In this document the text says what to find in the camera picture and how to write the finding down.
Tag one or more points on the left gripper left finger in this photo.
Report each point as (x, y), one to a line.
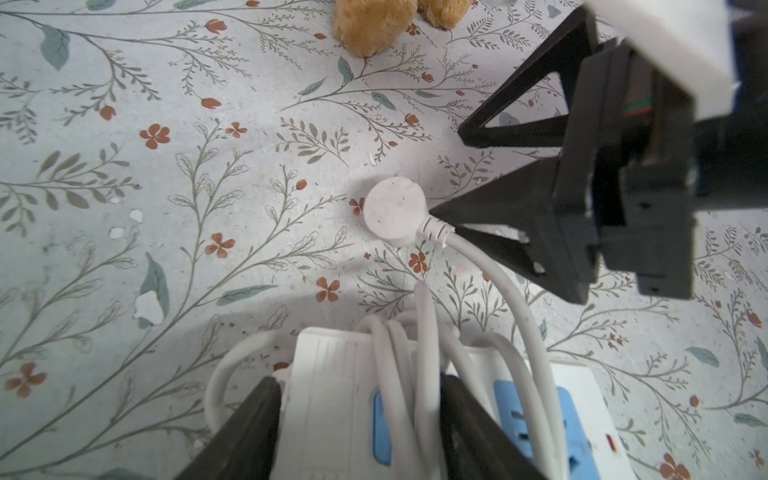
(245, 446)

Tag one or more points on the white power strip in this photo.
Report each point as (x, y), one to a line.
(336, 424)

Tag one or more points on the brown plush toy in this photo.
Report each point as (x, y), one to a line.
(368, 27)

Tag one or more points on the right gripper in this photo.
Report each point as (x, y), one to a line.
(648, 174)

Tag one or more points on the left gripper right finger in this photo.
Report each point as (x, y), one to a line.
(474, 446)

